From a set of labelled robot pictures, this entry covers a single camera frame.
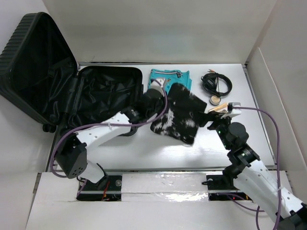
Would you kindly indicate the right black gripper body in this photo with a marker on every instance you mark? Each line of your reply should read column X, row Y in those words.
column 218, row 121

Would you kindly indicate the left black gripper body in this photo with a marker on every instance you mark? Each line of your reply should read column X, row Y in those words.
column 159, row 108

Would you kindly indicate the black wired headphones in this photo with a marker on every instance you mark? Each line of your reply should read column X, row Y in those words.
column 211, row 81

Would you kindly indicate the black hard-shell suitcase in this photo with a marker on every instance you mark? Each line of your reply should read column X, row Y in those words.
column 40, row 76

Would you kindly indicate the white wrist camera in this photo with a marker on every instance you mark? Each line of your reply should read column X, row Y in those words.
column 157, row 83
column 233, row 109

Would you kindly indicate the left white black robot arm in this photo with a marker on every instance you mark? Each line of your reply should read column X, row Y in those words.
column 72, row 149

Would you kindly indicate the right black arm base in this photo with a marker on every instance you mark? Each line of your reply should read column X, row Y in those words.
column 221, row 190

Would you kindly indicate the turquoise shorts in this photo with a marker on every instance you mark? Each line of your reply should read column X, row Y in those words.
column 171, row 77

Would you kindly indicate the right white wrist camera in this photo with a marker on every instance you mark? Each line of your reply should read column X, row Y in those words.
column 233, row 109

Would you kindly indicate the gold makeup brush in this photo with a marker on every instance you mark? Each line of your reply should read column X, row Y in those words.
column 220, row 107

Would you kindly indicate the round beige powder compact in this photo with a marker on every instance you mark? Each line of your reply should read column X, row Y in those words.
column 214, row 100

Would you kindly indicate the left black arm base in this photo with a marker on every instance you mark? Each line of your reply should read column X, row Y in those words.
column 109, row 193

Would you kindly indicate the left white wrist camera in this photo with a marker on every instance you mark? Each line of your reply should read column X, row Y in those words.
column 157, row 83

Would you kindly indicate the black white tie-dye shirt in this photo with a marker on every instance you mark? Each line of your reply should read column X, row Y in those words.
column 182, row 118

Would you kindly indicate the silver aluminium rail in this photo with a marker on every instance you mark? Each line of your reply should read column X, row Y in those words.
column 134, row 170

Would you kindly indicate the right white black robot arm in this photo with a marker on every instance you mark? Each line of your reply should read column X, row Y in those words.
column 248, row 174

